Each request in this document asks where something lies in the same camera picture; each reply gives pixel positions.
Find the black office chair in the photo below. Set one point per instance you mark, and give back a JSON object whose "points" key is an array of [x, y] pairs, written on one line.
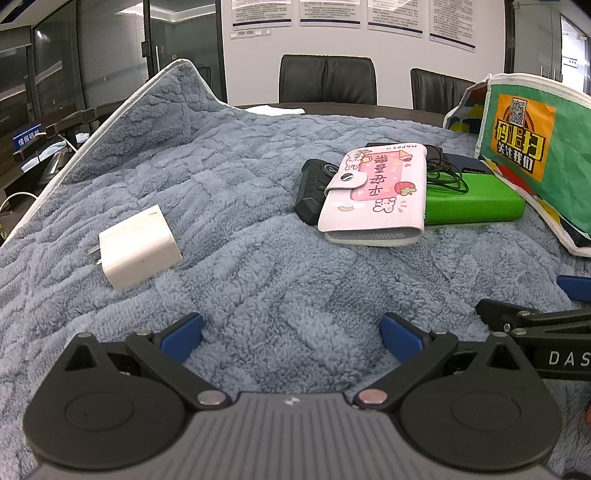
{"points": [[328, 81], [438, 92]]}

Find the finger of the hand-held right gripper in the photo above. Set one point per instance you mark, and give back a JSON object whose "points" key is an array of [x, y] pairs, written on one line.
{"points": [[577, 288], [508, 314]]}

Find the pink cartoon card wallet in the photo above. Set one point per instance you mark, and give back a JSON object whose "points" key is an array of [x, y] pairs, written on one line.
{"points": [[383, 194]]}

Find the green printed bag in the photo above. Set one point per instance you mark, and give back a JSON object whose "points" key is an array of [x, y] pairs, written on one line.
{"points": [[554, 184]]}

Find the dark wooden table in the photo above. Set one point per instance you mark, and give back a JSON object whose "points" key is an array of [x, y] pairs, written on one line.
{"points": [[369, 113]]}

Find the white wall charger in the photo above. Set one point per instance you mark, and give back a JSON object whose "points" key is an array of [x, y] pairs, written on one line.
{"points": [[138, 249]]}

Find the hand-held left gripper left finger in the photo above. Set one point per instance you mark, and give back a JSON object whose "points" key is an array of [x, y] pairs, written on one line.
{"points": [[184, 334]]}

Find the blue-grey fleece blanket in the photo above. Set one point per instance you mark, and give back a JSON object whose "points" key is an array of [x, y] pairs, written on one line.
{"points": [[254, 230]]}

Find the white paper sheet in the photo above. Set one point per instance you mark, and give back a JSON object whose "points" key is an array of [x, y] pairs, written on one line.
{"points": [[281, 110]]}

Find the green power bank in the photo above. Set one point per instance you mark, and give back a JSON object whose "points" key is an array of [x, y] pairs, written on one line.
{"points": [[480, 203]]}

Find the white wall poster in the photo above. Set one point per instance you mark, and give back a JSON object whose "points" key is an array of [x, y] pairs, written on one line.
{"points": [[330, 10], [261, 11], [396, 16], [452, 23]]}

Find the black key fob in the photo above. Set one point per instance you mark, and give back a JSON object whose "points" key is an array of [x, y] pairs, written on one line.
{"points": [[311, 194]]}

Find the navy blue power bank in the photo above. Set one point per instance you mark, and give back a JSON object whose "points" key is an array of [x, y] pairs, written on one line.
{"points": [[466, 164]]}

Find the glass partition door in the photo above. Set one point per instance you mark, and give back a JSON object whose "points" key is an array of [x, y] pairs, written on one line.
{"points": [[184, 41]]}

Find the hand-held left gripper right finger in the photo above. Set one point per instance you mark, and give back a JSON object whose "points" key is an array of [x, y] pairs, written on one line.
{"points": [[401, 337]]}

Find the blue desk sign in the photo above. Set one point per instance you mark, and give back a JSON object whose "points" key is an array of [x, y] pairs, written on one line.
{"points": [[27, 137]]}

